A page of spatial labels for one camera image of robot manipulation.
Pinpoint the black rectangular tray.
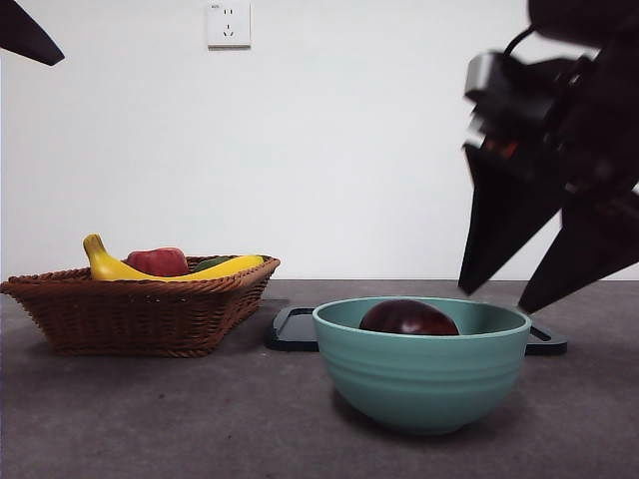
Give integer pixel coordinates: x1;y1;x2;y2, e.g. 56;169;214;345
263;306;569;357

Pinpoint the brown wicker basket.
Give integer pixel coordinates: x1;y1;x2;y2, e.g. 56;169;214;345
0;254;282;358

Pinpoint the green vegetable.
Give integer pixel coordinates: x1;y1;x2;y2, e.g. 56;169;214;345
189;256;234;274

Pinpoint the yellow banana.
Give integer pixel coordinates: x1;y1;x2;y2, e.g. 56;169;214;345
82;234;266;283

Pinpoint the dark purple plum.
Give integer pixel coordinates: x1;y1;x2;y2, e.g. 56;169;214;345
358;297;459;337

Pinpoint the black cable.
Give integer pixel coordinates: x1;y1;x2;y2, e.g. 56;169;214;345
502;27;541;58

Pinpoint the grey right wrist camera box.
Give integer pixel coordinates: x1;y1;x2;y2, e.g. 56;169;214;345
462;51;558;134

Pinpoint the white wall socket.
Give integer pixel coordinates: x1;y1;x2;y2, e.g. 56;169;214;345
207;1;252;51

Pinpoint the teal ribbed bowl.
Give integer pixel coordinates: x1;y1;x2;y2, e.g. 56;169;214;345
313;296;533;436

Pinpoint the red apple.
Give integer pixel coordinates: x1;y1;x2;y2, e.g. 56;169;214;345
124;246;190;277

